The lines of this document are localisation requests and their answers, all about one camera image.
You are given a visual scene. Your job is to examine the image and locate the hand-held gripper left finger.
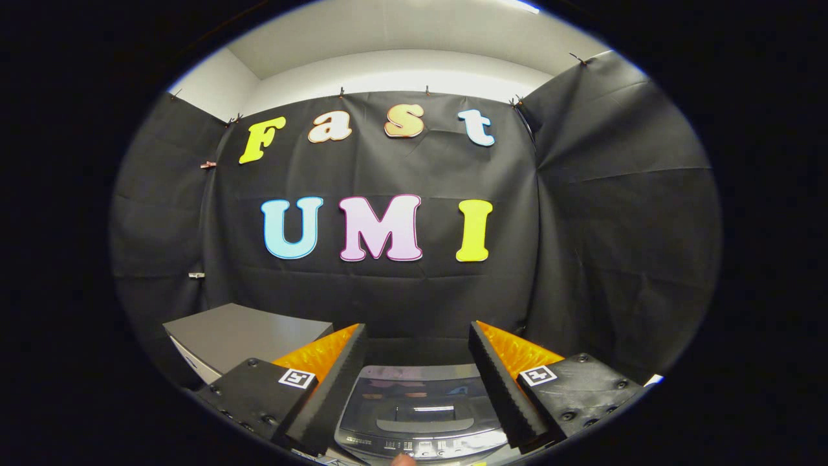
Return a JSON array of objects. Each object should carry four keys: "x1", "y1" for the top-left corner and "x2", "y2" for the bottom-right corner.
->
[{"x1": 194, "y1": 324, "x2": 369, "y2": 458}]

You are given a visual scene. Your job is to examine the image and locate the grey washing machine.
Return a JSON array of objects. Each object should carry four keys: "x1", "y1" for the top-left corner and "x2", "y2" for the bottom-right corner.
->
[{"x1": 333, "y1": 362, "x2": 512, "y2": 466}]

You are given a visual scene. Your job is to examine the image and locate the black backdrop cloth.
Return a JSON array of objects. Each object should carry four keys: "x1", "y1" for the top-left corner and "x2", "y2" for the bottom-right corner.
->
[{"x1": 109, "y1": 50, "x2": 723, "y2": 389}]

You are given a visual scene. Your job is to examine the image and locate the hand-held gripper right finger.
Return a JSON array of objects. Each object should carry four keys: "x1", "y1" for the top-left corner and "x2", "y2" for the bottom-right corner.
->
[{"x1": 468, "y1": 320, "x2": 646, "y2": 454}]

